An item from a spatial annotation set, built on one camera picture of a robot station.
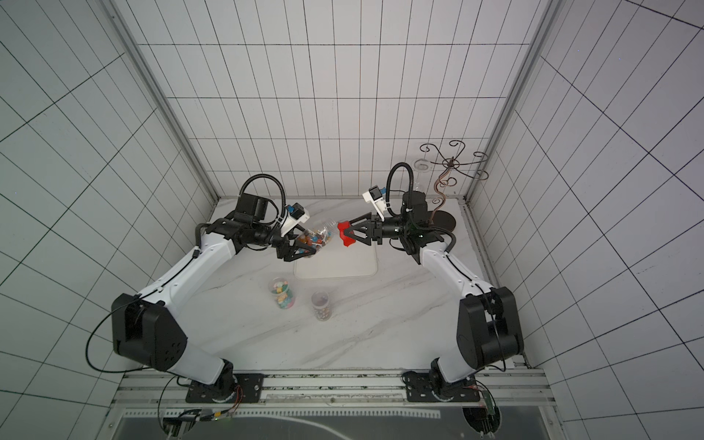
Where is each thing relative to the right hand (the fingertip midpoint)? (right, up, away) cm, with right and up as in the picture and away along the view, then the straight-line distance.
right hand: (351, 224), depth 75 cm
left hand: (-13, -6, +3) cm, 15 cm away
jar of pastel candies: (-22, -20, +9) cm, 31 cm away
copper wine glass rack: (+32, +20, +13) cm, 40 cm away
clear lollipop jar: (-9, -3, 0) cm, 10 cm away
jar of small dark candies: (-9, -23, +6) cm, 26 cm away
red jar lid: (-1, -4, -5) cm, 6 cm away
